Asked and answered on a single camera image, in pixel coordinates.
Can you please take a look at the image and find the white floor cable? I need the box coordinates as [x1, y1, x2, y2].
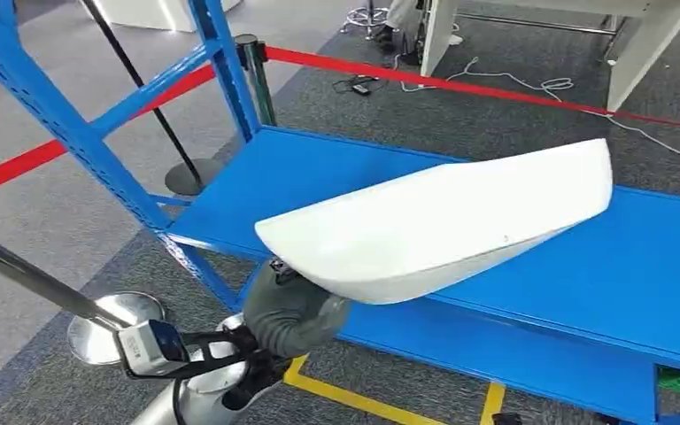
[395, 55, 680, 164]

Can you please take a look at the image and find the red barrier belt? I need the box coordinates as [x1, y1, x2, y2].
[0, 64, 218, 204]
[265, 45, 680, 130]

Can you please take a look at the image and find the white desk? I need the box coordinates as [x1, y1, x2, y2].
[419, 0, 680, 112]

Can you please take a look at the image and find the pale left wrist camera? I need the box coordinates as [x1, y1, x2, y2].
[113, 319, 191, 378]

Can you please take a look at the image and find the black power adapter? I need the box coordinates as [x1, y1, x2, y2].
[332, 74, 388, 97]

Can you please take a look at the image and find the thin black post with base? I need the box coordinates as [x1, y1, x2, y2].
[79, 0, 224, 197]

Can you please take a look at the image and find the chrome stanchion post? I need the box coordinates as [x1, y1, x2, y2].
[0, 225, 166, 367]

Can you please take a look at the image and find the blue metal shelf rack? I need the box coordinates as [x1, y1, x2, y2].
[0, 0, 680, 425]

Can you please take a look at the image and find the white curved plastic part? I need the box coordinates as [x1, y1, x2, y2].
[254, 137, 614, 306]

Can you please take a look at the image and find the white cabinet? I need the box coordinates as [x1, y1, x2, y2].
[93, 0, 242, 34]

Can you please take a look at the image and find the chrome stool base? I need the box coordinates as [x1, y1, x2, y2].
[339, 0, 390, 35]

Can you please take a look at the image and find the black-topped belt stanchion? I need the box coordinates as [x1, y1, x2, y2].
[234, 33, 278, 128]

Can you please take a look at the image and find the person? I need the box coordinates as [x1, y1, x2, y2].
[372, 0, 422, 53]

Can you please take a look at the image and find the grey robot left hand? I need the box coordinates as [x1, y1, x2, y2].
[242, 257, 353, 360]

